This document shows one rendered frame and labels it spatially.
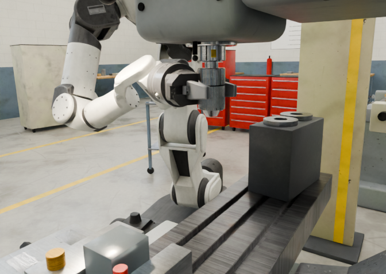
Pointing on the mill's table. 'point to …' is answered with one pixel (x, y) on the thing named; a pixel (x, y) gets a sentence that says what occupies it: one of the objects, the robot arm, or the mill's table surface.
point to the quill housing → (201, 15)
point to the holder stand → (285, 154)
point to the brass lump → (55, 259)
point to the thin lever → (195, 51)
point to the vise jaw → (74, 254)
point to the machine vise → (175, 253)
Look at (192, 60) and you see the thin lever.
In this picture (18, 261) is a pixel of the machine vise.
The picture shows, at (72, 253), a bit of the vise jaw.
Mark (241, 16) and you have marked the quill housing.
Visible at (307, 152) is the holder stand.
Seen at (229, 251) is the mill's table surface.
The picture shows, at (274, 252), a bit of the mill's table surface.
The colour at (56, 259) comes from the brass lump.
